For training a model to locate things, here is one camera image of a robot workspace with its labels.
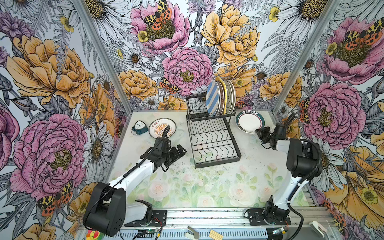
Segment small green rimmed plate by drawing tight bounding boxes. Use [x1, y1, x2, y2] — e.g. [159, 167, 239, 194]
[236, 110, 265, 134]

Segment orange sunburst plate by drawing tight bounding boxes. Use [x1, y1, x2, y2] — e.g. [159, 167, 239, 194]
[149, 118, 177, 139]

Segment black wire dish rack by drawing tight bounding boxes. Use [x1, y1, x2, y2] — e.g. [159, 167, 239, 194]
[186, 94, 242, 169]

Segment white floral plate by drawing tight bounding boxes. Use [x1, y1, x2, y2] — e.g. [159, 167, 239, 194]
[230, 82, 237, 112]

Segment white plate red characters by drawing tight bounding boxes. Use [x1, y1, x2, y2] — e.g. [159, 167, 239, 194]
[217, 81, 225, 115]

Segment blue white striped plate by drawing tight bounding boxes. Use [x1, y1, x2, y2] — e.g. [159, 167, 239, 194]
[206, 81, 221, 116]

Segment yellow woven square plate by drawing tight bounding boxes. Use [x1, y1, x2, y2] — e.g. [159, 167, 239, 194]
[215, 77, 228, 115]

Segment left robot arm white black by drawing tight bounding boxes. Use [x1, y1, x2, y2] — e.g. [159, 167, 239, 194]
[83, 137, 187, 237]

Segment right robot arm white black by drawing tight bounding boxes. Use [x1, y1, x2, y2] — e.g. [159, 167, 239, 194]
[255, 124, 322, 225]

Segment small teal cup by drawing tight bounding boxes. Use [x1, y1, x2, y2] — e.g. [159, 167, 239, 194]
[132, 121, 149, 135]

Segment grey clip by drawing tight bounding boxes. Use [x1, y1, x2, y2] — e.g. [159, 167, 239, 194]
[184, 227, 200, 240]

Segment colourful round sticker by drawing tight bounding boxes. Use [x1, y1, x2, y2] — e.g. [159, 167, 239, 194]
[86, 230, 105, 240]

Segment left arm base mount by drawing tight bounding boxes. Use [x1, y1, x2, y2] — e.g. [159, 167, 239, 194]
[124, 210, 168, 227]

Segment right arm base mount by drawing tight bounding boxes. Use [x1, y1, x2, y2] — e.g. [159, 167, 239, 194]
[244, 208, 292, 226]

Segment aluminium front rail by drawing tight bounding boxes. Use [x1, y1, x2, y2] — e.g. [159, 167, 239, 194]
[76, 207, 334, 231]

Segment white handle object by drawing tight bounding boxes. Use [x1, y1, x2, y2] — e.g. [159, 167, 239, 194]
[309, 221, 328, 238]

